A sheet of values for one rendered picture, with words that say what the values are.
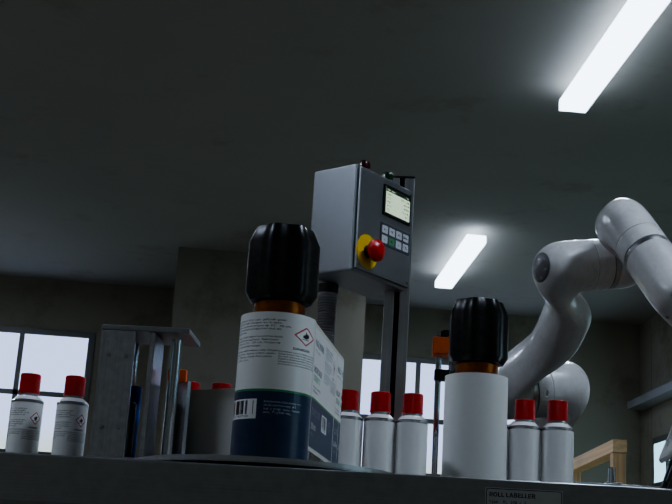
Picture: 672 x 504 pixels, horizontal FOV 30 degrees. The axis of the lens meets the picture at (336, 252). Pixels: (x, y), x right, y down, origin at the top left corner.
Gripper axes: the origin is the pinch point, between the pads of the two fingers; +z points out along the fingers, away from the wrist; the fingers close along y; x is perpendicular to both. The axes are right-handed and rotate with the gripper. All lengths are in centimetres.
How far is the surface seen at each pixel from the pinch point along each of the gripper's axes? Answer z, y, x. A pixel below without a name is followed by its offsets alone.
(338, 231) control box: -20, -1, -65
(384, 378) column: -2, -12, -49
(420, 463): 10.6, 1.9, -37.8
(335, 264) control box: -15, -1, -64
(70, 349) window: -42, -731, -330
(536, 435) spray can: -0.7, 1.6, -22.5
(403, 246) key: -24, -10, -55
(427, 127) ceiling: -182, -376, -104
